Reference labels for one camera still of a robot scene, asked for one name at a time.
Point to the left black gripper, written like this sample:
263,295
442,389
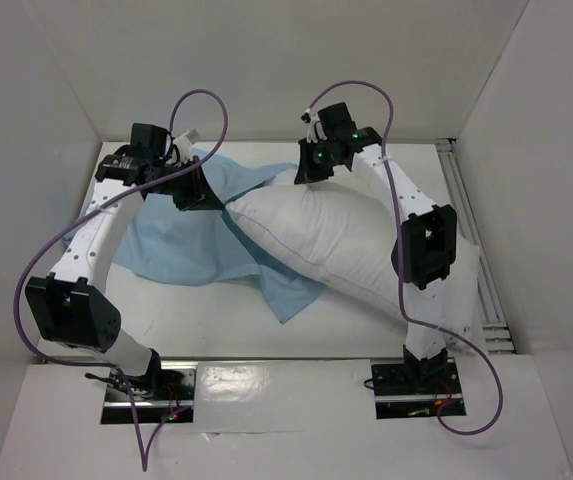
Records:
199,195

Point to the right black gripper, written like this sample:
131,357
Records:
311,167

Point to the blue green pillowcase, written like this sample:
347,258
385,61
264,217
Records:
198,248

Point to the white pillow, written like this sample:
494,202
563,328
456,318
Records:
333,235

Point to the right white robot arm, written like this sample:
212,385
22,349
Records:
425,248

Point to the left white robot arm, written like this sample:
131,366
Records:
69,305

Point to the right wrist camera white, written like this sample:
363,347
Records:
314,132

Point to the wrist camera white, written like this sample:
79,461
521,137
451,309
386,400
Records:
184,145
314,132

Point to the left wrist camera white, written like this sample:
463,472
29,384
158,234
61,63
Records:
184,145

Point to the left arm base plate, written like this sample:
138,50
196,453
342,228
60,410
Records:
173,400

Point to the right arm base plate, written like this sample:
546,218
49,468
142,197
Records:
395,397

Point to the aluminium rail frame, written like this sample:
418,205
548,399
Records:
489,313

